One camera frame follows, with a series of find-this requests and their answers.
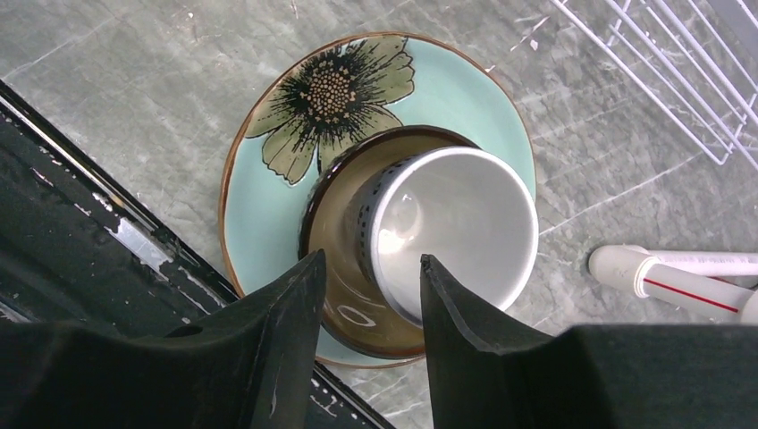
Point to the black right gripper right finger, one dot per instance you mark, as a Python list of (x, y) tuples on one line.
[(487, 369)]

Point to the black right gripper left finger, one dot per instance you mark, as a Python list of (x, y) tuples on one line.
[(247, 365)]

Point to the grey dotted ceramic mug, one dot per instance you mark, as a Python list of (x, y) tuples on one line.
[(462, 205)]

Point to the teal flower ceramic plate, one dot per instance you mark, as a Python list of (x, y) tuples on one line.
[(269, 172)]

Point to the white PVC pipe frame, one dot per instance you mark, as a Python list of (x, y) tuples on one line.
[(646, 276)]

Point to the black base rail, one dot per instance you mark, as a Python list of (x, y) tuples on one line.
[(76, 249)]

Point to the white wire dish rack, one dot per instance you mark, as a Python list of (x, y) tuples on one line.
[(695, 60)]

